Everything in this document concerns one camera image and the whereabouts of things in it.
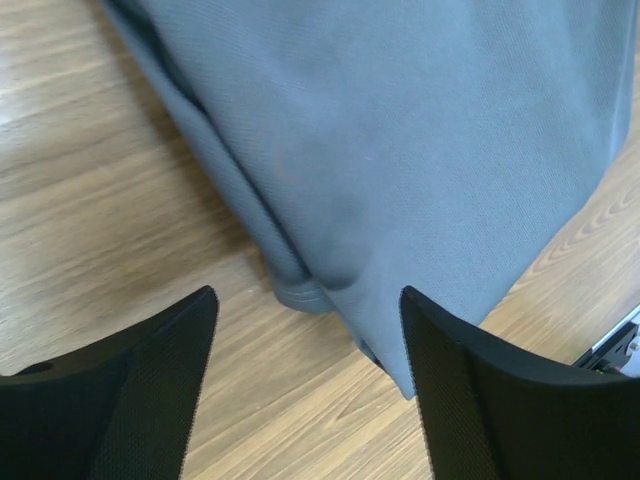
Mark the grey t-shirt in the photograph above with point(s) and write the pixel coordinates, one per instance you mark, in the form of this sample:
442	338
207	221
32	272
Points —
367	146

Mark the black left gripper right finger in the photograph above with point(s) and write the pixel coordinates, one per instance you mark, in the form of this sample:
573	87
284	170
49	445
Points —
492	410

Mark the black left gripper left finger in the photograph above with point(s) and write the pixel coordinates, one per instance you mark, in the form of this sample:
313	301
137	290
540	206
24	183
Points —
122	407

